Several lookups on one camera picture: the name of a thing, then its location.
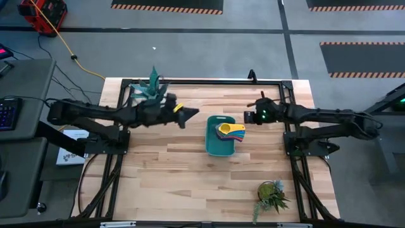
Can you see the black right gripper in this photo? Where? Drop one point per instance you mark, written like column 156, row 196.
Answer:
column 272, row 111

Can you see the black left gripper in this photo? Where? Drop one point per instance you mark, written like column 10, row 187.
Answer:
column 158, row 115

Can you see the orange measuring cup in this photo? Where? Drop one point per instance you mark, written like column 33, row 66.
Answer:
column 235, row 136

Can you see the dark purple measuring cup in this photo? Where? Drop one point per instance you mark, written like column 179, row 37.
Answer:
column 232, row 140

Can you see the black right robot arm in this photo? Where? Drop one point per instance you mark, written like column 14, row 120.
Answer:
column 332, row 115

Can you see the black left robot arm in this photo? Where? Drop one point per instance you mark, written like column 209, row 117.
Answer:
column 82, row 111

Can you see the teal plastic basket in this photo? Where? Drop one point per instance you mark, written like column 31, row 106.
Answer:
column 213, row 142

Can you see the yellow label sticker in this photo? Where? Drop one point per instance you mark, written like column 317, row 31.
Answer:
column 178, row 107

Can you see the snake plant in white pot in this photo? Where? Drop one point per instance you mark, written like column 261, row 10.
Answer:
column 153, row 85

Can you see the small succulent plant in pot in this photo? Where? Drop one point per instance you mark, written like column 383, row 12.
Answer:
column 267, row 191

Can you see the black mat with striped edge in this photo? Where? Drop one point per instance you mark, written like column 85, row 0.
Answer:
column 364, row 58
column 164, row 3
column 354, row 3

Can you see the white printed booklet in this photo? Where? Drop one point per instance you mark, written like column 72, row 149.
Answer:
column 71, row 152

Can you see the grey metal stand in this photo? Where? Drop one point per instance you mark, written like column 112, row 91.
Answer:
column 379, row 126

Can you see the grey desk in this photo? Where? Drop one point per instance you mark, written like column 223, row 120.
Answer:
column 28, row 82

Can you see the red equipment case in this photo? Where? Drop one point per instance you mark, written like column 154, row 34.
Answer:
column 55, row 11

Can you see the black caster wheel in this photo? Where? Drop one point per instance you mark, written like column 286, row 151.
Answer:
column 41, row 207

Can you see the black backlit keyboard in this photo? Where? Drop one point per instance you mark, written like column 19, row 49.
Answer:
column 9, row 114

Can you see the black desk tool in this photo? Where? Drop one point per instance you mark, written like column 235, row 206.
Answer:
column 8, row 65

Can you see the small electronic device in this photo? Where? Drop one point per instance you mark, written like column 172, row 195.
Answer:
column 4, row 52

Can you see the black metal frame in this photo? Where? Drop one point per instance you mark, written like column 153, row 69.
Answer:
column 205, row 82

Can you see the black clamp bracket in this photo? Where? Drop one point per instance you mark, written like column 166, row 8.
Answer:
column 252, row 77

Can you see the silver metal bracket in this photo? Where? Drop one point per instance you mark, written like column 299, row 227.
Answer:
column 117, row 224
column 294, row 225

